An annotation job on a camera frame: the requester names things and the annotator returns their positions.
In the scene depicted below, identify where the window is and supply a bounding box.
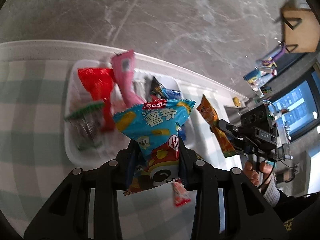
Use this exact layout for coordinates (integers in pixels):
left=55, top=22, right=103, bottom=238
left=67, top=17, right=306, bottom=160
left=271, top=67, right=320, bottom=140

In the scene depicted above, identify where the red snack bag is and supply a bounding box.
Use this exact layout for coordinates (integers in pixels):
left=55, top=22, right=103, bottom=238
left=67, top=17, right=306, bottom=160
left=77, top=67, right=117, bottom=132

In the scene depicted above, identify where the green checked tablecloth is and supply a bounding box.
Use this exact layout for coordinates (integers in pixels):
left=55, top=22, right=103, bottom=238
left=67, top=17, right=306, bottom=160
left=0, top=60, right=240, bottom=240

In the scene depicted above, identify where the black snack packet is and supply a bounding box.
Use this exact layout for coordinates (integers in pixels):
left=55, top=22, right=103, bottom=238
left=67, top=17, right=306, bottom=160
left=149, top=76, right=165, bottom=100

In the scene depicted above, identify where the blue box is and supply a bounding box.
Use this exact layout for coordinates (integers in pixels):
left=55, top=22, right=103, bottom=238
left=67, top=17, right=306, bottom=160
left=244, top=70, right=260, bottom=82

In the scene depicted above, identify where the person's right hand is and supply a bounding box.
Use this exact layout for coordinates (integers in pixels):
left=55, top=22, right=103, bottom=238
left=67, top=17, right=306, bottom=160
left=243, top=160, right=275, bottom=188

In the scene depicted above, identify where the steel sink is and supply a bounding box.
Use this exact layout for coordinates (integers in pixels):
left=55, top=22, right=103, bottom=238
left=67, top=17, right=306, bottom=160
left=223, top=104, right=247, bottom=122

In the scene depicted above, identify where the red and white snack packet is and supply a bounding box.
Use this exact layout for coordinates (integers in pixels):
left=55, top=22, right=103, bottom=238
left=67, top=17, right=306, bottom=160
left=172, top=182, right=191, bottom=207

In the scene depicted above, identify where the pink snack packet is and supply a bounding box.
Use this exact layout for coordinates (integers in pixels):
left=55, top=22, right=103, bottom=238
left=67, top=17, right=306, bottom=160
left=111, top=50, right=145, bottom=107

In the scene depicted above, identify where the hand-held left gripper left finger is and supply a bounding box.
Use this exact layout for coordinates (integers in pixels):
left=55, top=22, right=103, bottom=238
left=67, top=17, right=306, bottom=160
left=24, top=140, right=140, bottom=240

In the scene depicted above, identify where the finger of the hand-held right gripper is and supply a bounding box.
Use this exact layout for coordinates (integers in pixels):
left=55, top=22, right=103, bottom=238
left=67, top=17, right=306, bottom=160
left=217, top=119, right=242, bottom=137
left=230, top=140, right=252, bottom=155

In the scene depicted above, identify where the chrome faucet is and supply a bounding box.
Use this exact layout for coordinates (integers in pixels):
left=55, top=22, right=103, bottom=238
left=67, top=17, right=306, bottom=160
left=261, top=99, right=275, bottom=110

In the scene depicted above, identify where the purple stool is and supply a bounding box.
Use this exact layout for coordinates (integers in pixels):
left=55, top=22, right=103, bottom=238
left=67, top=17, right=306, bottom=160
left=275, top=42, right=287, bottom=59

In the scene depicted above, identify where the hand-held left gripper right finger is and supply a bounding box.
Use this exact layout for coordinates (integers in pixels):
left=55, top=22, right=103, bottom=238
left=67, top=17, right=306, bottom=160
left=179, top=140, right=290, bottom=240

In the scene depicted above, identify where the long orange snack packet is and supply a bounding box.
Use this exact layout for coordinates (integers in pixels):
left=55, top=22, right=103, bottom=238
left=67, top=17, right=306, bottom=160
left=196, top=94, right=237, bottom=158

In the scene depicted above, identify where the light blue snack bag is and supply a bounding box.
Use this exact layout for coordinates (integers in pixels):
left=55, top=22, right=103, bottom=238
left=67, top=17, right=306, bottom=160
left=112, top=99, right=196, bottom=196

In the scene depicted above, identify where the white plastic tray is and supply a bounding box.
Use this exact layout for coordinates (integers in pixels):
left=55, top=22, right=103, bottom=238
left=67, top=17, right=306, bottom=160
left=64, top=59, right=200, bottom=165

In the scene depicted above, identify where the green-edged clear snack packet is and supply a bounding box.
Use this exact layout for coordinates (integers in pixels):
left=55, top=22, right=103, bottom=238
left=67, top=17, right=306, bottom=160
left=64, top=101, right=105, bottom=151

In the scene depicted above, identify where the person's right forearm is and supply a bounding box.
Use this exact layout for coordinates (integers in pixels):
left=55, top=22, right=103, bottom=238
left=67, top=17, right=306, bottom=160
left=261, top=177, right=320, bottom=229

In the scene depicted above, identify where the wooden stool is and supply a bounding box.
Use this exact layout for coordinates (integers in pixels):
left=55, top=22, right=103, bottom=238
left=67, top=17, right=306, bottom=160
left=275, top=4, right=320, bottom=54

